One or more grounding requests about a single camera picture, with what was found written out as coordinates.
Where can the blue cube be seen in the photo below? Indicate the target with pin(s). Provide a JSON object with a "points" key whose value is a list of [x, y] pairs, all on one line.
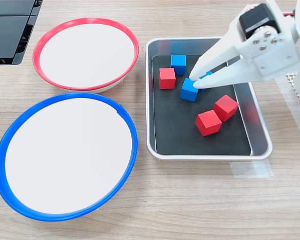
{"points": [[209, 73], [188, 92], [178, 63]]}

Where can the red cube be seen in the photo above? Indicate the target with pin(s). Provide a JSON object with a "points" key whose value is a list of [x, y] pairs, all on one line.
{"points": [[225, 107], [208, 123], [167, 78]]}

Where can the steel tray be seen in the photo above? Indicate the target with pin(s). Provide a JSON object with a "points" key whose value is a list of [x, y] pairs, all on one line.
{"points": [[258, 137]]}

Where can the pale perforated plate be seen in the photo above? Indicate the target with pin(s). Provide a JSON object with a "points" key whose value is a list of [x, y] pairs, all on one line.
{"points": [[290, 77]]}

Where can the clear tape strip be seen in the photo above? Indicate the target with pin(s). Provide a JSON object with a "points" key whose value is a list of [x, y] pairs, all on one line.
{"points": [[252, 169], [289, 107]]}

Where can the black mat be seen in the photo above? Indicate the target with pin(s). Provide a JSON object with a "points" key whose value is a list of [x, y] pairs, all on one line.
{"points": [[189, 135]]}

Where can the red-rimmed white plate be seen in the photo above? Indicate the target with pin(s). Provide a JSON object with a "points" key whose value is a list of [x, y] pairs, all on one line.
{"points": [[90, 45]]}

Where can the blue-rimmed white plate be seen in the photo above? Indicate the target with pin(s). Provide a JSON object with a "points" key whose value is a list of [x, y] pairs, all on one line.
{"points": [[90, 150]]}

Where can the black electronic device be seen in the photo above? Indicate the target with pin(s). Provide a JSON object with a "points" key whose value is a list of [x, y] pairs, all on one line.
{"points": [[7, 35]]}

